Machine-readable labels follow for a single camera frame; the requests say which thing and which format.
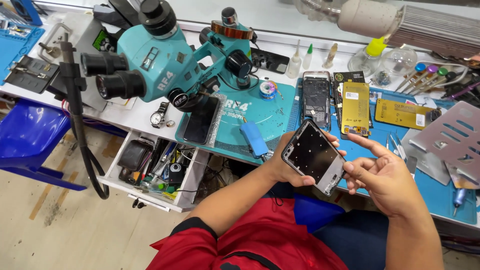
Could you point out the person's right hand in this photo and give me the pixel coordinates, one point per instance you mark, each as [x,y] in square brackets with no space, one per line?
[393,183]

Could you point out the person's left hand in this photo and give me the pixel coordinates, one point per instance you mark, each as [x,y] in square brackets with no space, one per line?
[280,162]

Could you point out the black phone frame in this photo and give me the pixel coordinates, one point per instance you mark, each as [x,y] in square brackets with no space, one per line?
[313,153]

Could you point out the blue handheld tool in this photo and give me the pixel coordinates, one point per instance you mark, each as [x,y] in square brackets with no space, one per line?
[254,138]

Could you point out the set of metal tweezers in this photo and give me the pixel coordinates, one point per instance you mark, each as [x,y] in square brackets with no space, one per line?
[397,147]

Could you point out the blue silicone work mat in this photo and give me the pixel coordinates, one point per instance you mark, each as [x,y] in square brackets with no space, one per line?
[431,187]

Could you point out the teal microscope base mat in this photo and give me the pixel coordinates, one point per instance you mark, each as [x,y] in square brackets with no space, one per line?
[262,116]

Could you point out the slotted metal stand plate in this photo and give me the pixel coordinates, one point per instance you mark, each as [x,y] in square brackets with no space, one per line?
[446,142]

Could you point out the blue electric screwdriver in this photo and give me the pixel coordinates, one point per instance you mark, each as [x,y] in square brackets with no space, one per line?
[459,198]

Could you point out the person's blue trousers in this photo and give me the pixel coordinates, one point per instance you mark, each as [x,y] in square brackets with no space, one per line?
[352,240]

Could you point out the gold phone screen package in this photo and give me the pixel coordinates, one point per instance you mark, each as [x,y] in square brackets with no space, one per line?
[403,114]
[355,108]

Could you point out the disassembled phone housing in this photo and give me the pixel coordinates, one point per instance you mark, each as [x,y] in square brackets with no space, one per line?
[317,101]

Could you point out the clear bubble wrap bag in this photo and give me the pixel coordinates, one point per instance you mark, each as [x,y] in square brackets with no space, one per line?
[219,123]

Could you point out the person's red shirt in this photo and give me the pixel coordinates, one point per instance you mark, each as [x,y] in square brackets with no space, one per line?
[255,240]

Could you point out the black smartphone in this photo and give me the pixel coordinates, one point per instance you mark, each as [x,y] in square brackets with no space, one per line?
[200,120]

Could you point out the white squeeze bottle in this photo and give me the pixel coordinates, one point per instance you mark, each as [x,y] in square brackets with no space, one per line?
[293,65]

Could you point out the black phone with dark screen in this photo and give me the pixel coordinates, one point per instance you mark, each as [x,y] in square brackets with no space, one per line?
[272,62]

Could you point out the green tipped small bottle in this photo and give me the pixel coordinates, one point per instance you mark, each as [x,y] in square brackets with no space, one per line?
[307,58]

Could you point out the blue capped screwdriver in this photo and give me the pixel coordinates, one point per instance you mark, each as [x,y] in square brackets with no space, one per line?
[412,77]

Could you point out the purple capped screwdriver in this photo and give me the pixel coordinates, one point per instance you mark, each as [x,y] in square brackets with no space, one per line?
[423,77]

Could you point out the green capped screwdriver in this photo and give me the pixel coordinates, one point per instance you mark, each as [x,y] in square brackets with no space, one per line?
[435,78]

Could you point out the black capped screwdriver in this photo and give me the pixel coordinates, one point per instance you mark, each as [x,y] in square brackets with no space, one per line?
[444,80]

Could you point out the purple pen tool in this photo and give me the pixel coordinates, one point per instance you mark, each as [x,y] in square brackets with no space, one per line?
[463,90]

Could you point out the beige small bottle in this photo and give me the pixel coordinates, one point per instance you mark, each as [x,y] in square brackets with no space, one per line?
[330,56]

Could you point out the clear glass dome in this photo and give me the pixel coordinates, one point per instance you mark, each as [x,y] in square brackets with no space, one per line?
[399,60]

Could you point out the glass bottle with yellow cap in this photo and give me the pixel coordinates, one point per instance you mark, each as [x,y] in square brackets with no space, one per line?
[365,60]

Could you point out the silver wristwatch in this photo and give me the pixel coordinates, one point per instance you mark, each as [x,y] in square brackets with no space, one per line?
[158,117]

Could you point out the white drawer full of tools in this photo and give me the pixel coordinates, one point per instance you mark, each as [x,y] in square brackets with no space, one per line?
[150,168]

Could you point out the copper coloured tape roll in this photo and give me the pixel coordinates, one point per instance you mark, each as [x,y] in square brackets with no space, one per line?
[232,30]

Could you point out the clear plastic bottle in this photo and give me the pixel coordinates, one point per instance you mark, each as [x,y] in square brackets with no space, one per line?
[315,9]

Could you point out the teal stereo microscope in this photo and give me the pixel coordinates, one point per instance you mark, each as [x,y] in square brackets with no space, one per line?
[157,63]

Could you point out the white ribbed work lamp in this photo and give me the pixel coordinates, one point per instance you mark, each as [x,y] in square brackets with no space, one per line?
[412,22]

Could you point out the blue plastic chair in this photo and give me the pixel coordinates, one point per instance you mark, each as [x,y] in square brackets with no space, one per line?
[30,135]

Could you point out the black board holder fixture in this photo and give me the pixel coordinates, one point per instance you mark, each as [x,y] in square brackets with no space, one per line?
[32,73]

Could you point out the blue repair mat with parts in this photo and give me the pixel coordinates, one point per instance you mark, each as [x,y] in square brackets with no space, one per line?
[15,48]

